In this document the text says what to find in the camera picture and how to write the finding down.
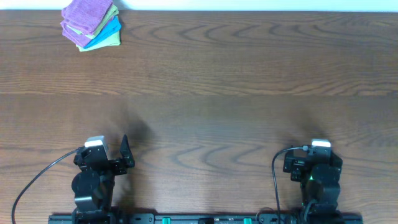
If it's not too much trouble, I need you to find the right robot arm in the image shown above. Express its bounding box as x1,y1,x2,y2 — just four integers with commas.
283,145,343,223

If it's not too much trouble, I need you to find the bottom green folded cloth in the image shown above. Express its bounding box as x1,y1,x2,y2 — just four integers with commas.
76,31,121,52

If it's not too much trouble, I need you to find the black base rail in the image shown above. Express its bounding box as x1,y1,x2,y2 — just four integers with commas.
48,210,363,224

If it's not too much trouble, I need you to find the blue folded cloth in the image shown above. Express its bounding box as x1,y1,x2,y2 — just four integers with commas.
84,16,121,49

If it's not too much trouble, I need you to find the top green folded cloth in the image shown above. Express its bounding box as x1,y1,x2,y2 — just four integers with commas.
60,1,119,47

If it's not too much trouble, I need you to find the green folded cloth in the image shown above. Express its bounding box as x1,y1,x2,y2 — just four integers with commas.
76,31,121,52
60,1,119,47

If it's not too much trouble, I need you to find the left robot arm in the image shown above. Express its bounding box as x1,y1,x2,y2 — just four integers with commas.
72,135,135,223

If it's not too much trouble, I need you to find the purple microfiber cloth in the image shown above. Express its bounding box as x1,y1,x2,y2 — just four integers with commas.
62,0,118,35

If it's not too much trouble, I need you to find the purple folded cloth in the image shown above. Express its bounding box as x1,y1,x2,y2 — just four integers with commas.
60,19,94,47

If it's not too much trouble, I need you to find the left black camera cable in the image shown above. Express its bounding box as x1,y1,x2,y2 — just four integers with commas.
11,148,81,224

